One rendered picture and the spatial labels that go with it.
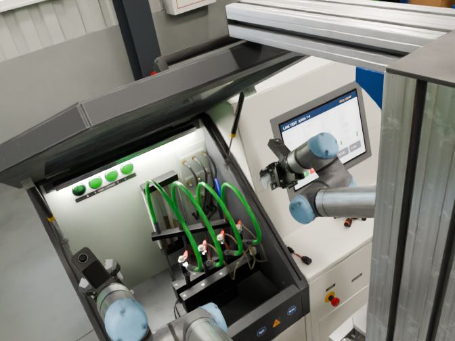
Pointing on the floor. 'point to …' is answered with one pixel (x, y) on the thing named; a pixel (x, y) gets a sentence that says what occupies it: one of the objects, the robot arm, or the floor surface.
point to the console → (370, 176)
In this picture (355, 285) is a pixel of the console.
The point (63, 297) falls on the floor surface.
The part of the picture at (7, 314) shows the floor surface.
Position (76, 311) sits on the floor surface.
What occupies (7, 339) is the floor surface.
